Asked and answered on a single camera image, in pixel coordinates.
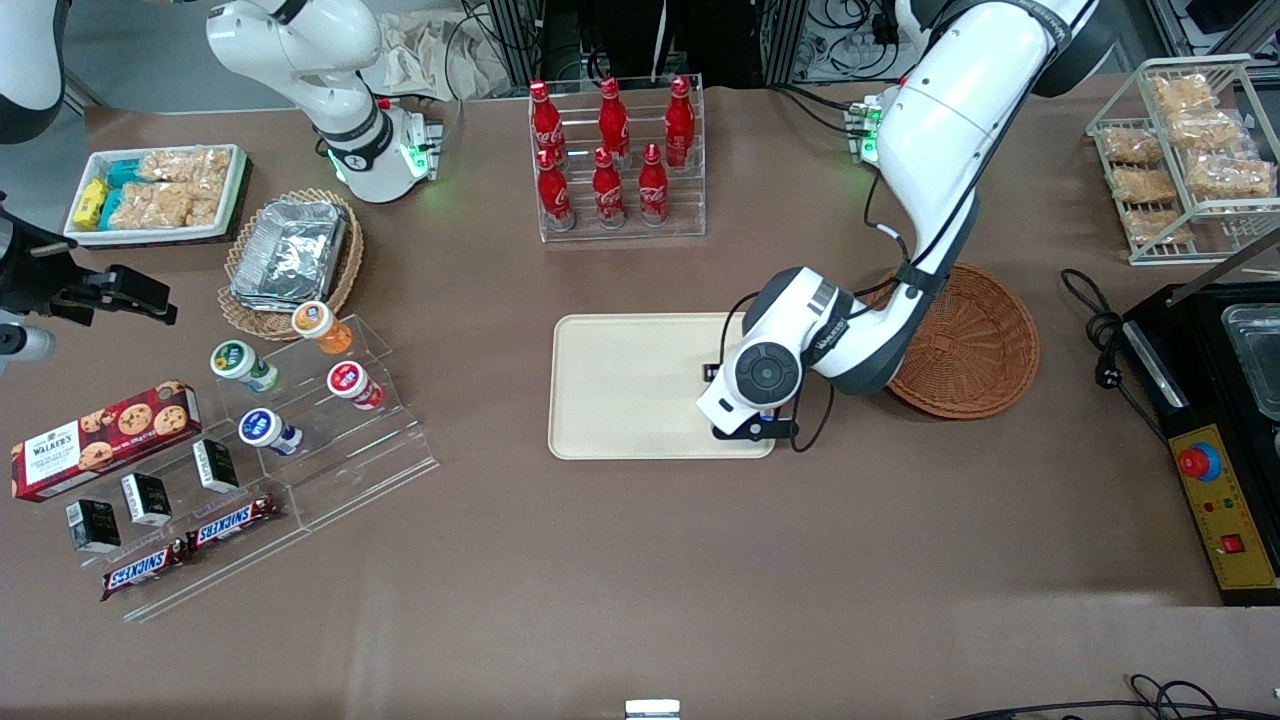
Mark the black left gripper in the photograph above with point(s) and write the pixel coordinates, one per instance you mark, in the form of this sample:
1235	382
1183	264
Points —
707	372

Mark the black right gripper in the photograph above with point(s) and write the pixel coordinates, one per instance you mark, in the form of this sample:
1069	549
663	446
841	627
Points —
36	282

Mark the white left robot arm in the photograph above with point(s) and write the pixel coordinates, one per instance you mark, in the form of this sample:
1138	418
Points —
940	120

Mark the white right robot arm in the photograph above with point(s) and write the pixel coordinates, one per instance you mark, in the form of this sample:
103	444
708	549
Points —
300	40

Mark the light open-weave wicker basket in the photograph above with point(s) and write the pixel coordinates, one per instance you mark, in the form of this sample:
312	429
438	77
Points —
250	322

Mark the white snack tray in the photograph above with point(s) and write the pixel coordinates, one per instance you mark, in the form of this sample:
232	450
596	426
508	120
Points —
235	190

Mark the beige rectangular plastic tray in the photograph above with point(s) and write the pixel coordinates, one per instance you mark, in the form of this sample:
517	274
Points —
620	385

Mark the round brown wicker basket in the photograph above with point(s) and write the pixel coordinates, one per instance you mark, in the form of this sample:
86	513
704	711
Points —
975	345

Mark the rice cracker bag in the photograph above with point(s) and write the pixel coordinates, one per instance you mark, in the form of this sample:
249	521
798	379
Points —
206	206
185	165
150	206

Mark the teal snack packet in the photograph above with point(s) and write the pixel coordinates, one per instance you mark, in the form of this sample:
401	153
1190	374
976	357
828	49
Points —
110	208
125	172

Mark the yellow snack packet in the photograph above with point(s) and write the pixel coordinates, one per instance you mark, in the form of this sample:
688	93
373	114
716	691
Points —
90	203

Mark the green cap yogurt bottle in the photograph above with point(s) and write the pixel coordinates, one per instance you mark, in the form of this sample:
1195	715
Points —
240	363

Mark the grey metal cylinder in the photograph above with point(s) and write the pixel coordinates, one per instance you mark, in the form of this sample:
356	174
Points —
25	345

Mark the red Walkers cookie box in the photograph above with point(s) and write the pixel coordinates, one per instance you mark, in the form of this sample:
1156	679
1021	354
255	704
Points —
100	440

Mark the stack of foil trays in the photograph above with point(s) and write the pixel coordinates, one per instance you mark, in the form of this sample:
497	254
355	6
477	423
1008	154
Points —
290	250

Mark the orange cap yogurt bottle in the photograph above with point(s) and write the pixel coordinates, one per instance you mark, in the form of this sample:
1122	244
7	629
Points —
320	325

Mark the blue cap yogurt bottle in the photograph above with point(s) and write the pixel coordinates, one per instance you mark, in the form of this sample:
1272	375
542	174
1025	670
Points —
265	430

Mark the small black box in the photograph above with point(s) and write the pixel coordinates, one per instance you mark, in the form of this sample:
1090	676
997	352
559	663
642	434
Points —
146	500
216	465
93	525

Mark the red cap yogurt bottle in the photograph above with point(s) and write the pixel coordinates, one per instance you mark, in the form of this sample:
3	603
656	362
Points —
350	383

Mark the clear acrylic bottle rack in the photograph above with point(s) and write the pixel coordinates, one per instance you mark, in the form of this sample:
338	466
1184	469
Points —
690	225

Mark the Snickers bar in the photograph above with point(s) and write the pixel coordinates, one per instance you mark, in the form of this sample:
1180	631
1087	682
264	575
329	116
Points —
140	570
230	523

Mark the red cola bottle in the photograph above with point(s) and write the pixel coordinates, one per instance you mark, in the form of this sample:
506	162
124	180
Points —
607	192
546	125
554	195
653	190
613	120
680	125

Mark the clear acrylic stepped shelf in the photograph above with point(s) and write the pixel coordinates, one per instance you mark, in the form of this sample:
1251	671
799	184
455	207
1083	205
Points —
240	560

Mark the clear acrylic tiered stand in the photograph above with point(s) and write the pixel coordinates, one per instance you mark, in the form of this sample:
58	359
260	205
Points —
380	455

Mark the crumpled beige cloth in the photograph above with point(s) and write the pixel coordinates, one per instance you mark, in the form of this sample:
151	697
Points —
430	55

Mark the bagged snack in rack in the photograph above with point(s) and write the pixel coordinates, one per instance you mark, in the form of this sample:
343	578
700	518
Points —
1157	226
1143	185
1208	130
1230	177
1132	145
1182	92

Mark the black sealing machine yellow panel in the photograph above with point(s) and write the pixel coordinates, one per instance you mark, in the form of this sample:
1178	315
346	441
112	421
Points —
1235	510

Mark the clear plastic container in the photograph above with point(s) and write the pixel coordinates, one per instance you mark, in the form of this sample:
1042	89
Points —
1255	360

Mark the black metal frame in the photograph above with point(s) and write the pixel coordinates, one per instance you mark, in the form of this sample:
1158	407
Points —
640	35

